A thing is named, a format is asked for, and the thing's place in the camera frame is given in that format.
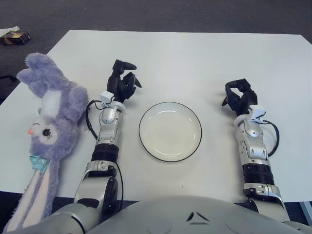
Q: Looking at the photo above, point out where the white plate with black rim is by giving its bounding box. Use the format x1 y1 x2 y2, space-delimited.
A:
138 101 203 163

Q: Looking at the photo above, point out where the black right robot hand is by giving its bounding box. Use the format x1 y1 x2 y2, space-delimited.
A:
221 78 258 116

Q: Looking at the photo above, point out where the purple plush bunny doll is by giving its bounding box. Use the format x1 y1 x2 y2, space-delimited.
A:
0 52 89 234

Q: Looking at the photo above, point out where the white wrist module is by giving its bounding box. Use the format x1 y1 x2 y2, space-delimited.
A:
99 90 115 105
248 105 266 122

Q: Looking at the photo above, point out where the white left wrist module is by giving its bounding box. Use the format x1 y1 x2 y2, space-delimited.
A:
99 90 115 105

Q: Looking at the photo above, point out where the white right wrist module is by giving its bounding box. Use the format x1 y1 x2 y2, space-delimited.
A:
248 105 266 122

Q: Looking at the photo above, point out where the grey robot torso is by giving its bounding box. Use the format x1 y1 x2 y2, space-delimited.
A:
0 195 312 234

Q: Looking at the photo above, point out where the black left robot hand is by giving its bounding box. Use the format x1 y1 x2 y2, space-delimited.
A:
106 59 143 103

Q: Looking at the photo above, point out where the black and gold box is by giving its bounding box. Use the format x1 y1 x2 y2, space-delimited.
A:
1 31 32 46

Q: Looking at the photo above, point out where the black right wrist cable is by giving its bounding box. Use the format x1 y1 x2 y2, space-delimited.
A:
262 119 280 156

